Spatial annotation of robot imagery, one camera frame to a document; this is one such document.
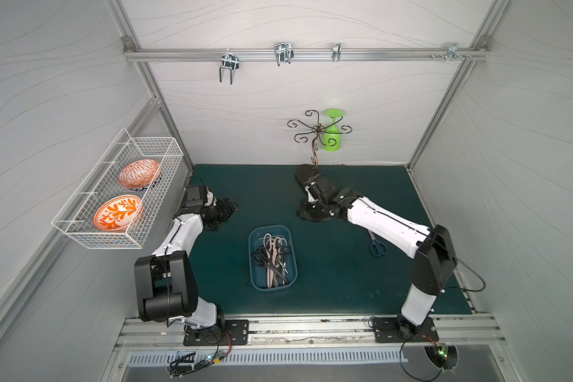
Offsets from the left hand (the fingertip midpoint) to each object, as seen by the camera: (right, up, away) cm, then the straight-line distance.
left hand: (234, 210), depth 89 cm
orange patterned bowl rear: (-25, +13, -16) cm, 33 cm away
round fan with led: (+69, -43, -18) cm, 83 cm away
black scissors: (+12, -17, -4) cm, 21 cm away
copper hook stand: (+33, +31, +1) cm, 45 cm away
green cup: (+39, +31, +11) cm, 52 cm away
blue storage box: (+10, -23, -5) cm, 25 cm away
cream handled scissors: (+18, -13, +1) cm, 22 cm away
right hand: (+24, 0, -6) cm, 25 cm away
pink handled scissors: (+15, -14, 0) cm, 20 cm away
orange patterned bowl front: (-25, +1, -26) cm, 36 cm away
